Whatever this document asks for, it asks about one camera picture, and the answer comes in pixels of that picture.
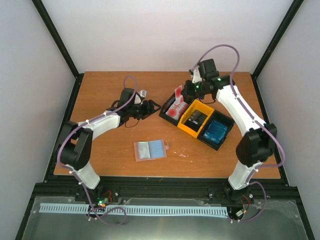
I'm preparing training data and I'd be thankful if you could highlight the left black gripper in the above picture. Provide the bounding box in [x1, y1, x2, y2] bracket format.
[128, 100, 162, 121]

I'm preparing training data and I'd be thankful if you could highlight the red white credit card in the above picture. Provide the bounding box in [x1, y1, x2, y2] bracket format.
[174, 85, 184, 105]

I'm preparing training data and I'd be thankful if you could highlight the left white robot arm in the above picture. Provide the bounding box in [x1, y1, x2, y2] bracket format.
[55, 87, 162, 202]

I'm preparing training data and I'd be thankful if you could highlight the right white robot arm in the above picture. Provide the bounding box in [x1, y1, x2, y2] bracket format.
[182, 59, 277, 202]

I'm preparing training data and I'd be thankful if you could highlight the yellow middle card bin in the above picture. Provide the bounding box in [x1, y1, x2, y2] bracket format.
[177, 99, 215, 138]

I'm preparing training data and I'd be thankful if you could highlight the red white card stack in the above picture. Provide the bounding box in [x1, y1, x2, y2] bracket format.
[165, 101, 188, 121]

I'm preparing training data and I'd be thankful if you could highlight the black left card bin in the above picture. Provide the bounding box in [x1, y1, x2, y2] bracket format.
[159, 94, 193, 126]

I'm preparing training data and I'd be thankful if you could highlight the black card bin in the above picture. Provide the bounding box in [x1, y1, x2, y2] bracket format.
[159, 94, 193, 126]
[197, 110, 235, 151]

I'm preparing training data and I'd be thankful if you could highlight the black card stack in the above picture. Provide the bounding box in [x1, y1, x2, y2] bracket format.
[184, 109, 207, 132]

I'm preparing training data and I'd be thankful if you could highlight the black right card bin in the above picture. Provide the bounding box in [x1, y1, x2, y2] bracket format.
[197, 110, 235, 151]

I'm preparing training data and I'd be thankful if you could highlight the blue card stack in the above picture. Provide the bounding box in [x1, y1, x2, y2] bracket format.
[203, 120, 228, 145]

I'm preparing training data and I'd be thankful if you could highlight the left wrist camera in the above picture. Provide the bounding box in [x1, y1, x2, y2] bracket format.
[134, 89, 147, 105]

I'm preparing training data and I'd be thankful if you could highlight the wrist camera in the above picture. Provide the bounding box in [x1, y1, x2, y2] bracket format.
[134, 89, 147, 105]
[190, 69, 202, 84]

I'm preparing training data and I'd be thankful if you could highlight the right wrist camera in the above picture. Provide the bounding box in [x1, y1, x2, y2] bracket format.
[190, 69, 202, 84]

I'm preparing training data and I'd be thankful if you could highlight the thin black cable loop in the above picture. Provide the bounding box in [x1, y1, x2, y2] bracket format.
[124, 116, 141, 128]

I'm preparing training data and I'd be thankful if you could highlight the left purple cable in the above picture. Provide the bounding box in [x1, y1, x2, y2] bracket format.
[56, 75, 138, 227]

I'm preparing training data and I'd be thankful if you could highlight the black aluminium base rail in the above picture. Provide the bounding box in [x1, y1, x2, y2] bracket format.
[30, 176, 302, 207]

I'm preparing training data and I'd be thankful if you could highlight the right black frame post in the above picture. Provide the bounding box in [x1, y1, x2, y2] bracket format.
[251, 0, 305, 77]

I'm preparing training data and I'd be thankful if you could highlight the black frame post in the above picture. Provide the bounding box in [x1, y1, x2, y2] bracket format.
[251, 0, 305, 77]
[31, 0, 81, 79]

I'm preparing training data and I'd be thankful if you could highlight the light blue cable duct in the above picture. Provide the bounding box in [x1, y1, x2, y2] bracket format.
[38, 203, 228, 218]

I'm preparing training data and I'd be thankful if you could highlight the left black frame post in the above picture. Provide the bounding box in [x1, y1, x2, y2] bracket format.
[31, 0, 81, 79]

